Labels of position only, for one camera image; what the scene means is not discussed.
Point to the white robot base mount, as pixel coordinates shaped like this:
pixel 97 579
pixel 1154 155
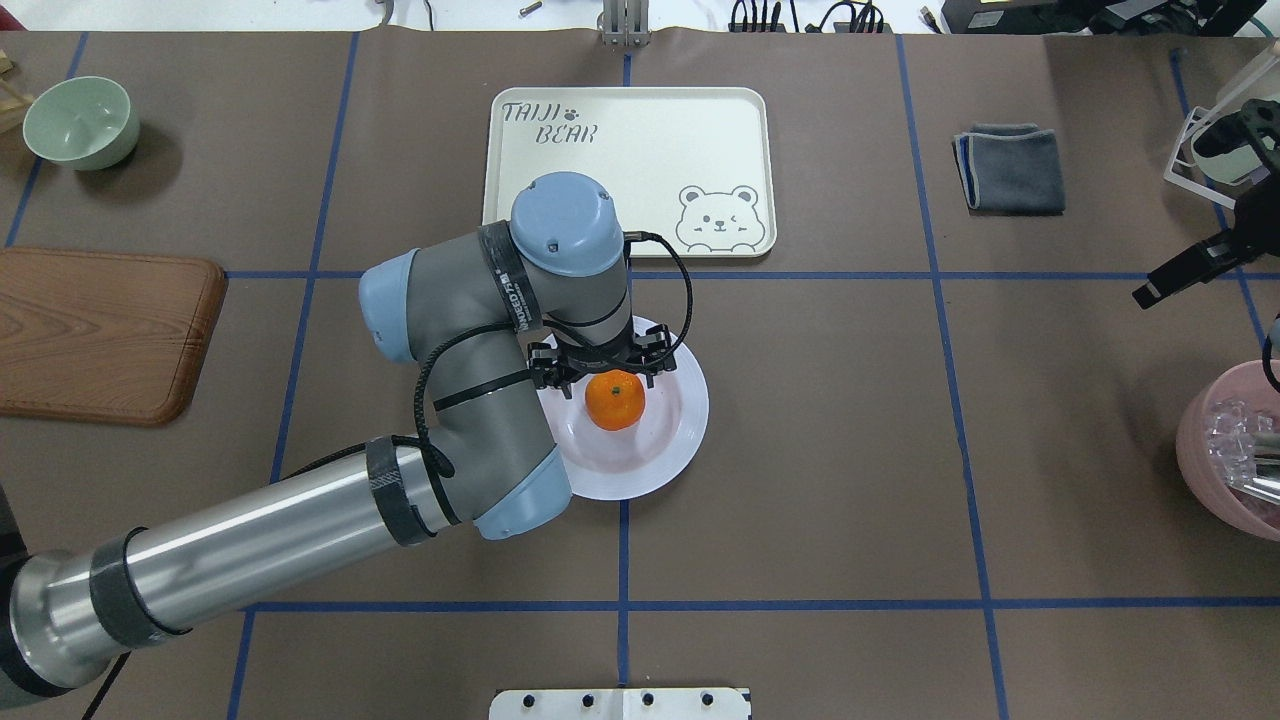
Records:
pixel 623 703

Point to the grey folded cloth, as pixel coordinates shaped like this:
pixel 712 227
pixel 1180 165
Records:
pixel 1011 169

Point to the wooden cutting board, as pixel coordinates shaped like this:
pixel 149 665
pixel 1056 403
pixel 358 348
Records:
pixel 105 337

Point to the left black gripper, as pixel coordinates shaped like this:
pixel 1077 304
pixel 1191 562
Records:
pixel 548 372

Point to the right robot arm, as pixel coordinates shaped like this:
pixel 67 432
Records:
pixel 1256 212

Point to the white wire cup rack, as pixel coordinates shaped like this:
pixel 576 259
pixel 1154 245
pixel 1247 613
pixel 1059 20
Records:
pixel 1256 81

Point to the metal scoop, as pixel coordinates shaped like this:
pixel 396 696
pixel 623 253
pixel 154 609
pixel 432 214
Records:
pixel 1258 480

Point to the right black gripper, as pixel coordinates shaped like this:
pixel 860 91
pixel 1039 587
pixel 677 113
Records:
pixel 1190 268

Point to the green bowl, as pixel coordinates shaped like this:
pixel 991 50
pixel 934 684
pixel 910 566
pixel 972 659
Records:
pixel 83 123

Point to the orange fruit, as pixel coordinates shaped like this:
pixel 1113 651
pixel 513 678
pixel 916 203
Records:
pixel 615 400

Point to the cream bear tray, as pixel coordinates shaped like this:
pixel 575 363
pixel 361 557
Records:
pixel 690 163

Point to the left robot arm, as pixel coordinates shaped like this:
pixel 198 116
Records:
pixel 536 301

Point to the pink bowl with ice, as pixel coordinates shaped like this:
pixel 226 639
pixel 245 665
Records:
pixel 1247 382

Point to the green pastel cup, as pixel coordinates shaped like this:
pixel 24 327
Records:
pixel 1224 159

